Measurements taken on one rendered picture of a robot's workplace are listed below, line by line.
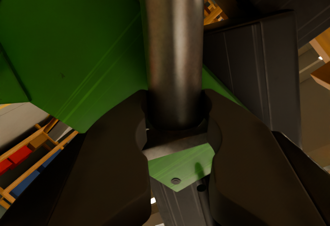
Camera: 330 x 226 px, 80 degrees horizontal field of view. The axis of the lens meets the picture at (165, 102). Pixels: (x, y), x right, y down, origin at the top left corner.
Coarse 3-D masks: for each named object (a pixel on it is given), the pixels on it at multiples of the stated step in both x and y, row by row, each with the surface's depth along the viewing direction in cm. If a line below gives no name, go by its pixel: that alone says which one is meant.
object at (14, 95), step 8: (0, 48) 13; (0, 56) 13; (0, 64) 13; (8, 64) 14; (0, 72) 14; (8, 72) 14; (16, 72) 14; (0, 80) 14; (8, 80) 14; (16, 80) 14; (0, 88) 15; (8, 88) 14; (16, 88) 14; (24, 88) 15; (0, 96) 15; (8, 96) 15; (16, 96) 15; (24, 96) 15
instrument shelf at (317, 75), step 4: (324, 64) 61; (328, 64) 59; (320, 68) 61; (324, 68) 59; (328, 68) 58; (312, 72) 62; (316, 72) 60; (320, 72) 59; (324, 72) 58; (328, 72) 56; (312, 76) 62; (316, 76) 59; (320, 76) 58; (324, 76) 56; (328, 76) 55; (316, 80) 61; (320, 80) 57; (324, 80) 55; (328, 80) 54; (320, 84) 60; (324, 84) 56; (328, 84) 53; (328, 88) 56
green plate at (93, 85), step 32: (0, 0) 12; (32, 0) 12; (64, 0) 12; (96, 0) 12; (128, 0) 11; (0, 32) 13; (32, 32) 13; (64, 32) 13; (96, 32) 12; (128, 32) 12; (32, 64) 14; (64, 64) 14; (96, 64) 14; (128, 64) 14; (32, 96) 15; (64, 96) 15; (96, 96) 15; (128, 96) 15; (224, 96) 15; (160, 160) 19; (192, 160) 19
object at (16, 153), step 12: (36, 132) 487; (24, 144) 458; (36, 144) 484; (60, 144) 510; (0, 156) 412; (12, 156) 434; (24, 156) 448; (48, 156) 474; (0, 168) 408; (12, 168) 447; (36, 168) 448; (24, 180) 422; (0, 192) 384; (12, 192) 398; (0, 204) 411
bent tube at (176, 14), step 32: (160, 0) 8; (192, 0) 8; (160, 32) 9; (192, 32) 9; (160, 64) 9; (192, 64) 9; (160, 96) 10; (192, 96) 10; (160, 128) 11; (192, 128) 11
